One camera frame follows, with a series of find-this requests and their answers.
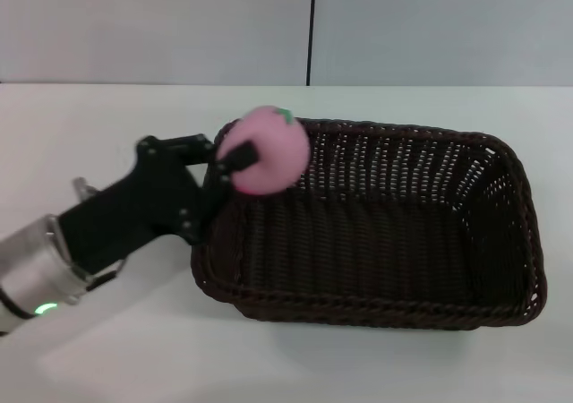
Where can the black vertical wall strip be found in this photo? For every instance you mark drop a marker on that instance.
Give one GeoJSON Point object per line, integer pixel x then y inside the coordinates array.
{"type": "Point", "coordinates": [311, 27]}

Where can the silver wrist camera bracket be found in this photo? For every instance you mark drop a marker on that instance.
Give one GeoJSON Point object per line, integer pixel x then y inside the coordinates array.
{"type": "Point", "coordinates": [84, 187]}

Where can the dark brown woven basket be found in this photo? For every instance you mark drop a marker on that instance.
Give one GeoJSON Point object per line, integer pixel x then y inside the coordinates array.
{"type": "Point", "coordinates": [371, 251]}

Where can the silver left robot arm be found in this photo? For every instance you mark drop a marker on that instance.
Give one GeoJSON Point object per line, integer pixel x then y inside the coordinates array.
{"type": "Point", "coordinates": [33, 264]}

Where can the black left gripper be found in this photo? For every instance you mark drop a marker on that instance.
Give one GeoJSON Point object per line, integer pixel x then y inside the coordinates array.
{"type": "Point", "coordinates": [147, 197]}

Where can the pink toy peach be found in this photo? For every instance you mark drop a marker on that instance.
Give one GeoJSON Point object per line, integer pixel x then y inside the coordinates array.
{"type": "Point", "coordinates": [277, 152]}

